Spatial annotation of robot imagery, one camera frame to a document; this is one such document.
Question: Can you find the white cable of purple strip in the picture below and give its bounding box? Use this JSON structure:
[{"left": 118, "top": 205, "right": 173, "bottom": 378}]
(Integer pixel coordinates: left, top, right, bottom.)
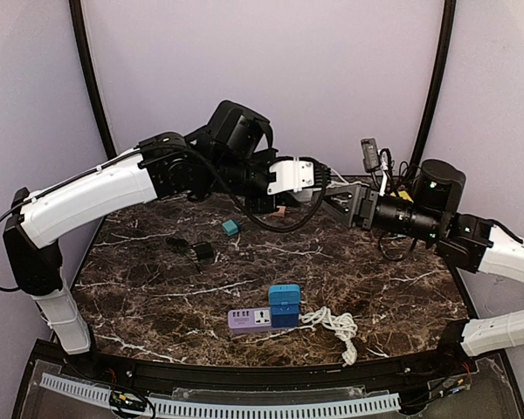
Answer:
[{"left": 299, "top": 306, "right": 360, "bottom": 367}]

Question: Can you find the white slotted cable duct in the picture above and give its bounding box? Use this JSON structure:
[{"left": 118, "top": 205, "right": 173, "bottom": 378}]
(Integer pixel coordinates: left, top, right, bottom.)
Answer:
[{"left": 39, "top": 373, "right": 401, "bottom": 418}]

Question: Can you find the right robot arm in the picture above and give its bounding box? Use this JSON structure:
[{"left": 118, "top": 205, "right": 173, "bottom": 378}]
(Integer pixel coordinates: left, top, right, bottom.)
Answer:
[{"left": 322, "top": 159, "right": 524, "bottom": 359}]

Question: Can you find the purple power strip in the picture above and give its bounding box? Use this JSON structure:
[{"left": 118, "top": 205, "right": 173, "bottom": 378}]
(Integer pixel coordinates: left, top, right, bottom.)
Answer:
[{"left": 227, "top": 307, "right": 272, "bottom": 335}]

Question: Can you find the small teal plug adapter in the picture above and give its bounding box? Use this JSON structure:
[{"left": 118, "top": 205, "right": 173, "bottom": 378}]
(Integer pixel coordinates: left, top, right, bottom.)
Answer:
[{"left": 222, "top": 219, "right": 240, "bottom": 237}]

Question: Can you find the black plug adapter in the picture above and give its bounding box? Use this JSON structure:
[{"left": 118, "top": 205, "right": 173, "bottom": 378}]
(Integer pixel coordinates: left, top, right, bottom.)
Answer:
[{"left": 165, "top": 237, "right": 215, "bottom": 262}]

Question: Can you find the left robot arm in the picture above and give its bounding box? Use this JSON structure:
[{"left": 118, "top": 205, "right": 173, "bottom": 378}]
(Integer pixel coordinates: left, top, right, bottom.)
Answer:
[{"left": 0, "top": 100, "right": 277, "bottom": 355}]

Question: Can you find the blue adapter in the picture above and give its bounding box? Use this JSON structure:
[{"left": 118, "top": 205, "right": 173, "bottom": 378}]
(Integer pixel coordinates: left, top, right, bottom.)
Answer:
[{"left": 268, "top": 284, "right": 301, "bottom": 306}]

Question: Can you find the yellow cube socket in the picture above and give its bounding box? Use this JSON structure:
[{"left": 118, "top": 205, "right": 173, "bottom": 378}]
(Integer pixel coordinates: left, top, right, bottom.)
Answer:
[{"left": 398, "top": 190, "right": 413, "bottom": 202}]

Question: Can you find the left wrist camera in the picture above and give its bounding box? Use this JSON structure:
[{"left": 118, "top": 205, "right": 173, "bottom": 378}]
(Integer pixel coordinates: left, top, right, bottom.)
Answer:
[{"left": 266, "top": 157, "right": 331, "bottom": 196}]

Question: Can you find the white charger cube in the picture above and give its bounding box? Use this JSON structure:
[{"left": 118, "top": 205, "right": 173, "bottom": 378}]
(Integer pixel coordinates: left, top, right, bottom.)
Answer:
[{"left": 290, "top": 188, "right": 321, "bottom": 203}]

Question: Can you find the black usb cable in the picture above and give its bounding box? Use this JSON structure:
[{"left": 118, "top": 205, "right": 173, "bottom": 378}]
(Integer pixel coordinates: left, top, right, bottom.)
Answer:
[{"left": 392, "top": 160, "right": 423, "bottom": 193}]

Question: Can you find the pink charger cube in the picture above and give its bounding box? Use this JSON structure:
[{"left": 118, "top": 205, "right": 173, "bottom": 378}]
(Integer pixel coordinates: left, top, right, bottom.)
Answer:
[{"left": 272, "top": 206, "right": 286, "bottom": 218}]

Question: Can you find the dark blue cube socket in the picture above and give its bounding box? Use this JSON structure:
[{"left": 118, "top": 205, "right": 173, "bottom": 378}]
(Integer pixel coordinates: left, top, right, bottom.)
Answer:
[{"left": 271, "top": 305, "right": 300, "bottom": 329}]

